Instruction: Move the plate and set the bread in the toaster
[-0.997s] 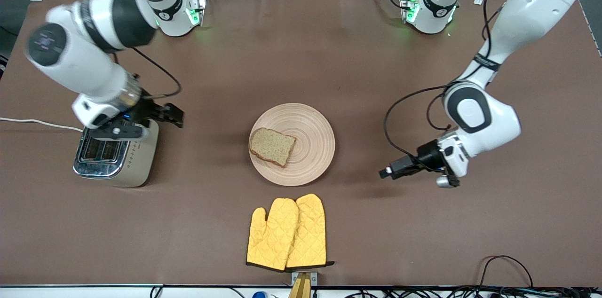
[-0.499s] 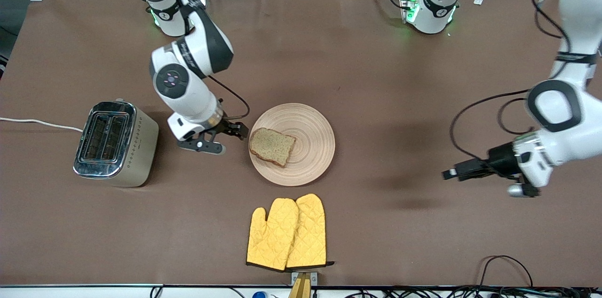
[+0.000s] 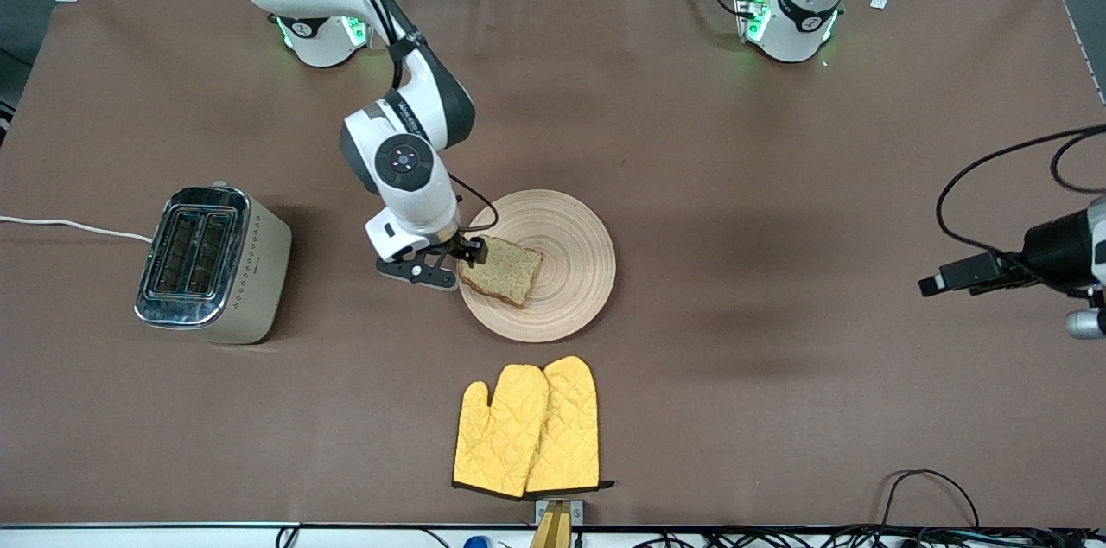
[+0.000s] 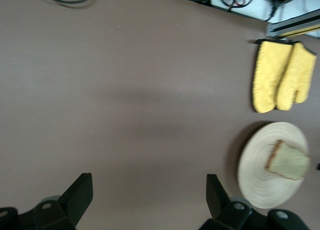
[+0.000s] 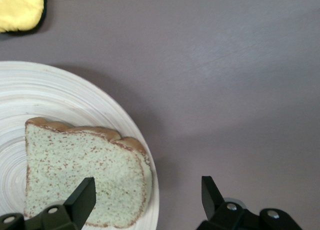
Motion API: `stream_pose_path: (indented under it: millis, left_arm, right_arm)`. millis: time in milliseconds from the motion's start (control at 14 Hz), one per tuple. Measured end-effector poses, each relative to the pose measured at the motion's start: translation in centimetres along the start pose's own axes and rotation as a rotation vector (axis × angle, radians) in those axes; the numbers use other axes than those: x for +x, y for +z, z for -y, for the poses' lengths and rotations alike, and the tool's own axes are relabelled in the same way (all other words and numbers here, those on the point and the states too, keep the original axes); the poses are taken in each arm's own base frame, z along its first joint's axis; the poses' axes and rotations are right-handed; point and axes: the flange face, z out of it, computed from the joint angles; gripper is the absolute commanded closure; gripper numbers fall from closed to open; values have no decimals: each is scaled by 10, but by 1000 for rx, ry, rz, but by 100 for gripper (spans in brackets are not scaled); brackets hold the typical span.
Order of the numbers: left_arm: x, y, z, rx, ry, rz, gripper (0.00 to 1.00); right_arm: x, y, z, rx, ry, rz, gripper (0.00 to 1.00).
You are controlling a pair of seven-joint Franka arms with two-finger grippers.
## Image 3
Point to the yellow quilted oven mitt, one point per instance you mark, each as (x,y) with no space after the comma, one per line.
(497,436)
(570,427)

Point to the cream and chrome toaster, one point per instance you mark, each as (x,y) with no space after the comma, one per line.
(216,267)

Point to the golden stand leg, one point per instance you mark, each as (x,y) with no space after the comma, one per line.
(553,531)

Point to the brown table cover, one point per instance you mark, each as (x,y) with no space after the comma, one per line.
(691,142)

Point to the round wooden plate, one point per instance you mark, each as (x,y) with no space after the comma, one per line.
(570,263)

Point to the small metal bracket plate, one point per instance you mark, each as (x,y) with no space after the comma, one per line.
(577,513)

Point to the blue cap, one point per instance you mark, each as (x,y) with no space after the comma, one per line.
(477,543)

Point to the brown bread slice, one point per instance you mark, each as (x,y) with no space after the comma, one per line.
(505,276)

